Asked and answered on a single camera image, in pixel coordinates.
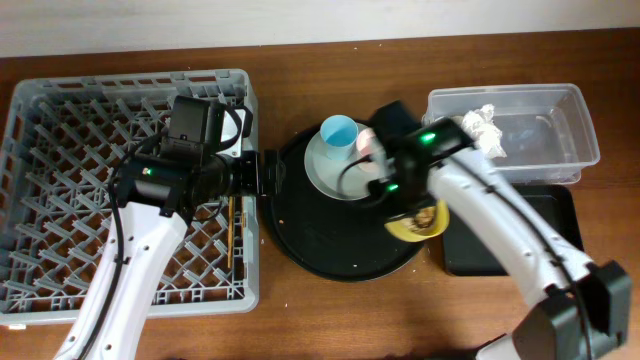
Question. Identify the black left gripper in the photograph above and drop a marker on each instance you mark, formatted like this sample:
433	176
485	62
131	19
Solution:
255	171

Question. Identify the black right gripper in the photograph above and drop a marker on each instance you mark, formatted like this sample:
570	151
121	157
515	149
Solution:
382	138

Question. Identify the wooden chopstick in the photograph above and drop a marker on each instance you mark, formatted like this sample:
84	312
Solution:
230	231
243	215

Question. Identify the pink plastic cup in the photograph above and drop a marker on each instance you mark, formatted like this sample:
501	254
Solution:
368	144

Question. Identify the white paper napkin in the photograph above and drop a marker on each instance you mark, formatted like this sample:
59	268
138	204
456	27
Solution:
479	125

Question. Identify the yellow bowl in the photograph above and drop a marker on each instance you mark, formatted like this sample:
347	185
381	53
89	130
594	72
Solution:
442	221

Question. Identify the light blue plastic cup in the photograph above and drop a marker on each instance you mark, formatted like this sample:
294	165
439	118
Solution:
339	133

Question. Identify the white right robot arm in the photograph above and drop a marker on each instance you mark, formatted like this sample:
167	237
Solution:
577	309

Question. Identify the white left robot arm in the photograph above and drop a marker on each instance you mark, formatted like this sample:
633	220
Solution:
153	202

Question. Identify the grey plastic dishwasher rack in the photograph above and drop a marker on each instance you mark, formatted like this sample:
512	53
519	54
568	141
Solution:
61	139

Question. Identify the grey round plate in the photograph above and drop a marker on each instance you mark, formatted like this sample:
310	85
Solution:
323	172

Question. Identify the food scraps pile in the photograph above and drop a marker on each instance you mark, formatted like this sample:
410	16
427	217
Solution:
421	222

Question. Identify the round black tray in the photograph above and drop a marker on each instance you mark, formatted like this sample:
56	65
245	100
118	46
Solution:
325	236

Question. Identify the black rectangular tray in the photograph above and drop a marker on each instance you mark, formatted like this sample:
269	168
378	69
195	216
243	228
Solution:
466	255

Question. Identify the clear plastic bin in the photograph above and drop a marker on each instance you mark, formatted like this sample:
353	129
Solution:
548	133

